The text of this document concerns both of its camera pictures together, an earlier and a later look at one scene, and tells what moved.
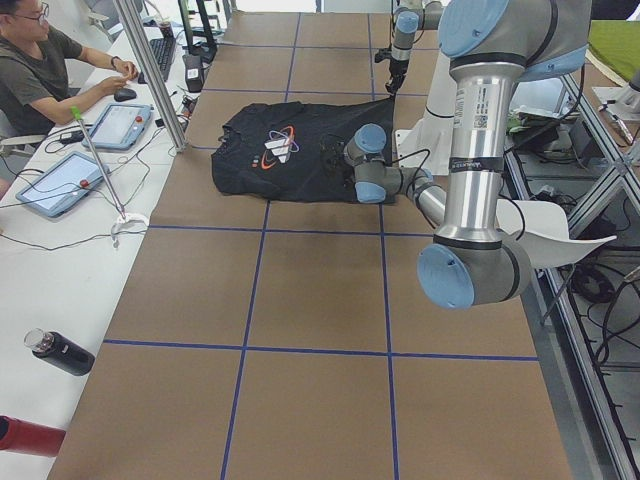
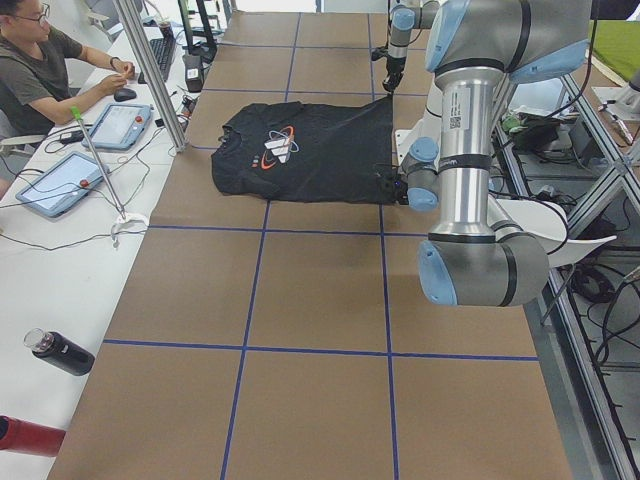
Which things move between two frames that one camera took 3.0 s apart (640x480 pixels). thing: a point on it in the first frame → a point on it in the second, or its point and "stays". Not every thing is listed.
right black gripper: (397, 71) stays
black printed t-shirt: (272, 151) stays
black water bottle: (59, 352) stays
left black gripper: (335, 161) → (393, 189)
